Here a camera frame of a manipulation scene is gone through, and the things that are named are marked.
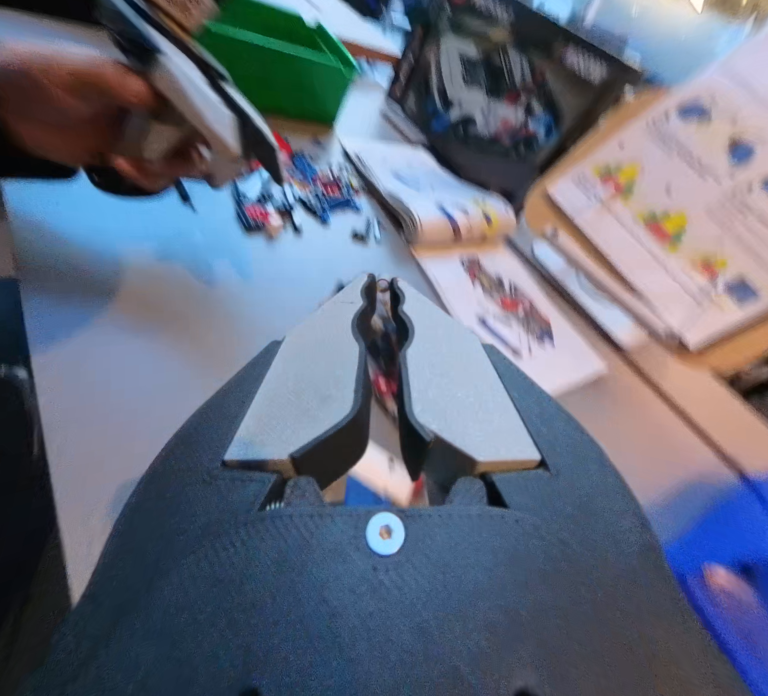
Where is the green plastic bin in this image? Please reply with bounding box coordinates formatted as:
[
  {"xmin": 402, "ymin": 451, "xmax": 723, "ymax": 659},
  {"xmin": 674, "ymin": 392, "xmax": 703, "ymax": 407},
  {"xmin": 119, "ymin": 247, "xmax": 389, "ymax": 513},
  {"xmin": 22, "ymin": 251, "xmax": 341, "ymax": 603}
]
[{"xmin": 195, "ymin": 0, "xmax": 361, "ymax": 127}]

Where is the pile of loose brick pieces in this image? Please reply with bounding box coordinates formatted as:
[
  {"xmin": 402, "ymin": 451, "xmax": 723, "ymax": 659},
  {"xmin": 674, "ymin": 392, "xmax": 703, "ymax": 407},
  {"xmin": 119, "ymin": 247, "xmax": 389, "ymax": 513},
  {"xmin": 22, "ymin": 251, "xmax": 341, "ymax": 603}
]
[{"xmin": 231, "ymin": 132, "xmax": 367, "ymax": 238}]

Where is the open white instruction booklet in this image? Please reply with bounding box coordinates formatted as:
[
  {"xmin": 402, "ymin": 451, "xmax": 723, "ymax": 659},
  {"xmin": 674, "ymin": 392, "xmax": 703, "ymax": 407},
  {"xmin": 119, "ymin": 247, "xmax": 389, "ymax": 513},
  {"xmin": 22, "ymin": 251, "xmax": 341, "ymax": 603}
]
[{"xmin": 339, "ymin": 135, "xmax": 607, "ymax": 397}]

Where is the grey desk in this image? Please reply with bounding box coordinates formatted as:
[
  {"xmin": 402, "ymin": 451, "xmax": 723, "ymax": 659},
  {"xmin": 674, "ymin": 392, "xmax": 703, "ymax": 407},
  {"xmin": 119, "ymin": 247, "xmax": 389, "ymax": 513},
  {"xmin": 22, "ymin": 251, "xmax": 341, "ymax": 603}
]
[{"xmin": 0, "ymin": 6, "xmax": 768, "ymax": 607}]

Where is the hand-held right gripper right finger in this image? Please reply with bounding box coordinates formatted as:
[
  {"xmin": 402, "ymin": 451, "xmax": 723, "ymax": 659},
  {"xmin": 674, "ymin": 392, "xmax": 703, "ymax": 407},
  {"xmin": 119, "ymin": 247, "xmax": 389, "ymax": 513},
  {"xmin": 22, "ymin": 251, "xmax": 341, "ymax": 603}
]
[{"xmin": 389, "ymin": 278, "xmax": 543, "ymax": 482}]

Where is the blue plastic bin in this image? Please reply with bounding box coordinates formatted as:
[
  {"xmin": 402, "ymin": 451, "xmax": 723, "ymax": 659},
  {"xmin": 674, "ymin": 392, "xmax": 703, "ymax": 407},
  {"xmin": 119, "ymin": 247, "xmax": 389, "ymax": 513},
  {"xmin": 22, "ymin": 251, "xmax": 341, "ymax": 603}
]
[{"xmin": 648, "ymin": 471, "xmax": 768, "ymax": 696}]

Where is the black toy car box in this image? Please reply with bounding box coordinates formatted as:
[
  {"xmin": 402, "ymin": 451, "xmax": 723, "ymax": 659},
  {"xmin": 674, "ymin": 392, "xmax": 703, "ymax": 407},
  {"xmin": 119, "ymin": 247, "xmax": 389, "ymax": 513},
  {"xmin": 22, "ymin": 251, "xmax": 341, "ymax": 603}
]
[{"xmin": 387, "ymin": 0, "xmax": 643, "ymax": 211}]

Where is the printed instruction sheet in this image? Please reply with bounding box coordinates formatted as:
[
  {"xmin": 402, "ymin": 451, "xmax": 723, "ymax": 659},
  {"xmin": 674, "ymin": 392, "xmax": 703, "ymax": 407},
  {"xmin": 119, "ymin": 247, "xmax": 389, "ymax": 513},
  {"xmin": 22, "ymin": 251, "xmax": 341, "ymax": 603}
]
[{"xmin": 546, "ymin": 33, "xmax": 768, "ymax": 352}]

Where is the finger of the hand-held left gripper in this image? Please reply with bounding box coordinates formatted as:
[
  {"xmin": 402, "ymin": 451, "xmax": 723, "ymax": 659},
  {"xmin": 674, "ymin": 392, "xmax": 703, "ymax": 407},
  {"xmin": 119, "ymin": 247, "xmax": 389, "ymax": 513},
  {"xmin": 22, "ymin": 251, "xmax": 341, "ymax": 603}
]
[
  {"xmin": 150, "ymin": 39, "xmax": 244, "ymax": 187},
  {"xmin": 207, "ymin": 63, "xmax": 284, "ymax": 186}
]

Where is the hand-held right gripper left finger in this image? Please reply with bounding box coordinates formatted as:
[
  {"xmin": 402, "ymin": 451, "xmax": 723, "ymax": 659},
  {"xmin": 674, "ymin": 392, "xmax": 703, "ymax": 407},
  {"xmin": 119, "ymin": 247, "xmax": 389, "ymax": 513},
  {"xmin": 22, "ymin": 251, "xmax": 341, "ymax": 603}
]
[{"xmin": 222, "ymin": 273, "xmax": 379, "ymax": 492}]

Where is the white blue brick door panel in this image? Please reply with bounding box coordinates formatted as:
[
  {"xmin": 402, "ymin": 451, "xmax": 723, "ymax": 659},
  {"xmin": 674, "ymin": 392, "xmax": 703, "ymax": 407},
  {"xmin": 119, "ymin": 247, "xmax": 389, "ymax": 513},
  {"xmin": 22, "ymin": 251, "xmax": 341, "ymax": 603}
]
[{"xmin": 345, "ymin": 441, "xmax": 430, "ymax": 508}]

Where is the wooden board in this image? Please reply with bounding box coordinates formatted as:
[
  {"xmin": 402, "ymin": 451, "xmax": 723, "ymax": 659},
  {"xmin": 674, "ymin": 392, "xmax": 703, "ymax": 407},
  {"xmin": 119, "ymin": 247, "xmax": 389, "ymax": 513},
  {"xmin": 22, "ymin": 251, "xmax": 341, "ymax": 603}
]
[{"xmin": 522, "ymin": 90, "xmax": 768, "ymax": 376}]

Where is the person's black jacket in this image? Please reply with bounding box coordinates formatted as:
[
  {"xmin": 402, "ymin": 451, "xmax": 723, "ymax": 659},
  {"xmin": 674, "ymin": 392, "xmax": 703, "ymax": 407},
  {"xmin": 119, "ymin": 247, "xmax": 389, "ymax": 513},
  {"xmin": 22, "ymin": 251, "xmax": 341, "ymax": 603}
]
[{"xmin": 0, "ymin": 279, "xmax": 73, "ymax": 696}]

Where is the person's left hand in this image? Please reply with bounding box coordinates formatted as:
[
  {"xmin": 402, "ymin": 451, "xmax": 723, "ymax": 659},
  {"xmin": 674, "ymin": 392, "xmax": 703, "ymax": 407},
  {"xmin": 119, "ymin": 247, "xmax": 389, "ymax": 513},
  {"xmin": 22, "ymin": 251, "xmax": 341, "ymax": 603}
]
[{"xmin": 0, "ymin": 45, "xmax": 211, "ymax": 193}]

